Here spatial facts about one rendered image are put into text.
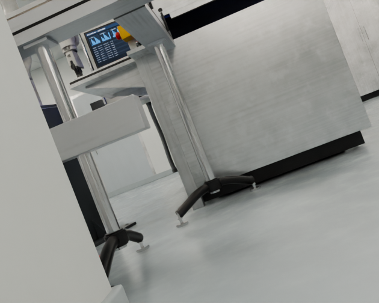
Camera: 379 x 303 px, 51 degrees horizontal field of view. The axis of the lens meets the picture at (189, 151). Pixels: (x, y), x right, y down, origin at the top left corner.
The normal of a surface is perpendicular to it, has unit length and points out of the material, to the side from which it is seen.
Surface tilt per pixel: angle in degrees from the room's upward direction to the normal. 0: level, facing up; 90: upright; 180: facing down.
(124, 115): 90
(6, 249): 90
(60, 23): 90
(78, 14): 90
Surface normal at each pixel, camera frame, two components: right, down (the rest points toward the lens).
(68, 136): -0.12, 0.05
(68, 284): 0.92, -0.36
